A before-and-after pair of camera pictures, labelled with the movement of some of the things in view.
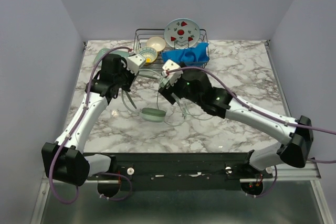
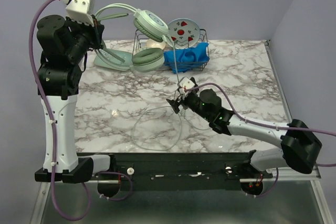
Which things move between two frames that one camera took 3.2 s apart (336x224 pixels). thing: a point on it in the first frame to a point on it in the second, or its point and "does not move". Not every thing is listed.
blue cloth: [197, 53] does not move
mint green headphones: [150, 114] to [145, 59]
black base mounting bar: [185, 171] does not move
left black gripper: [124, 67] to [96, 31]
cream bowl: [157, 42] does not move
